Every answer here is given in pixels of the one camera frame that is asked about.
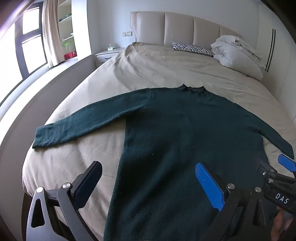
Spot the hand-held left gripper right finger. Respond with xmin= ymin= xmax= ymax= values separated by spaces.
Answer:
xmin=195 ymin=162 xmax=272 ymax=241

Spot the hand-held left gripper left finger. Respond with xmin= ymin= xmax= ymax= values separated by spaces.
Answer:
xmin=26 ymin=161 xmax=103 ymax=241

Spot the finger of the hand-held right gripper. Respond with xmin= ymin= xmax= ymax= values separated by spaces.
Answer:
xmin=256 ymin=159 xmax=278 ymax=186
xmin=278 ymin=154 xmax=296 ymax=172

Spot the dark green knit sweater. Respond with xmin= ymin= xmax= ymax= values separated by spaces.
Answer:
xmin=32 ymin=84 xmax=295 ymax=241

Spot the person's right hand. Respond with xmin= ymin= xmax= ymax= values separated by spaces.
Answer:
xmin=271 ymin=209 xmax=296 ymax=241

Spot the white wardrobe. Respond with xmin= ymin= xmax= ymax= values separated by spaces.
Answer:
xmin=257 ymin=0 xmax=296 ymax=130

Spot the white folded duvet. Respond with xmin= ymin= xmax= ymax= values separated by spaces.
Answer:
xmin=211 ymin=35 xmax=266 ymax=80

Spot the white nightstand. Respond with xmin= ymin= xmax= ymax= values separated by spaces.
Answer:
xmin=95 ymin=47 xmax=126 ymax=67

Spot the beige sheeted bed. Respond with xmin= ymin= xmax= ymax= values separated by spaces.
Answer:
xmin=0 ymin=42 xmax=296 ymax=241

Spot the zebra print pillow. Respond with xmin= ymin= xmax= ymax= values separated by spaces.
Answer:
xmin=172 ymin=42 xmax=213 ymax=57

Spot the beige curtain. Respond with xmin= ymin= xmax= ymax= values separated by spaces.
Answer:
xmin=43 ymin=0 xmax=65 ymax=67

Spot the black framed window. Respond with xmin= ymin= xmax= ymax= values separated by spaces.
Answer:
xmin=0 ymin=5 xmax=48 ymax=101

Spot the cream padded headboard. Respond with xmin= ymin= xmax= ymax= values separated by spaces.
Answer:
xmin=130 ymin=11 xmax=243 ymax=46

